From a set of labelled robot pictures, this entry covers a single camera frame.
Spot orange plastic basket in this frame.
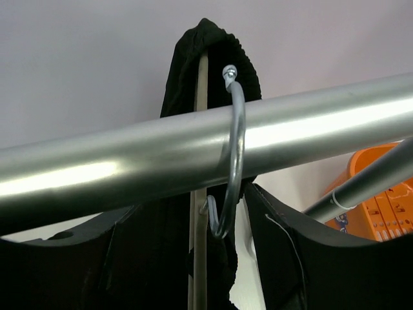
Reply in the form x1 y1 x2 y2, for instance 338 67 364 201
325 143 412 242

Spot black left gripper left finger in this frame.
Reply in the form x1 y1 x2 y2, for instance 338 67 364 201
1 207 133 309

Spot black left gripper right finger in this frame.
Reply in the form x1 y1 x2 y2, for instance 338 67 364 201
245 183 412 309

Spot black shorts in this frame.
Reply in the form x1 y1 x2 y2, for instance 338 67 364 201
102 19 261 309

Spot silver clothes rack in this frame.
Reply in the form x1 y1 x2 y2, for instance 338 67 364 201
1 73 412 235

